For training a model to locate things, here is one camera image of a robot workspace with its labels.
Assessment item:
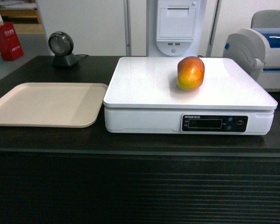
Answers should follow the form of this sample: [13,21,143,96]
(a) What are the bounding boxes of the dark red mango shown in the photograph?
[177,56,205,91]

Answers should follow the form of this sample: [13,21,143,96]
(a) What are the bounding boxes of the white electronic scale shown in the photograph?
[104,57,278,135]

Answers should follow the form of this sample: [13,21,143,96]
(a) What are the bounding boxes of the black checkout counter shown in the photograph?
[0,55,280,224]

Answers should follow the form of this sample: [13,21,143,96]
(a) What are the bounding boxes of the white POS terminal stand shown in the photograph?
[146,0,207,57]

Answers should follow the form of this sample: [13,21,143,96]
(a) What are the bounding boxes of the black barcode scanner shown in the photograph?
[48,31,79,69]

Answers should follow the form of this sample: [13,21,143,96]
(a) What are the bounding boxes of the beige plastic tray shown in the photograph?
[0,83,108,128]

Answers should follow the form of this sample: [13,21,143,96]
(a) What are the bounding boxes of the white blue label printer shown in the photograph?
[223,28,280,91]

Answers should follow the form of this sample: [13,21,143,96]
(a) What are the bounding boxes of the red fire extinguisher box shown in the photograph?
[0,22,24,61]

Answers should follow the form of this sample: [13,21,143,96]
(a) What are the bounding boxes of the grey chair backrest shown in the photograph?
[251,10,280,28]

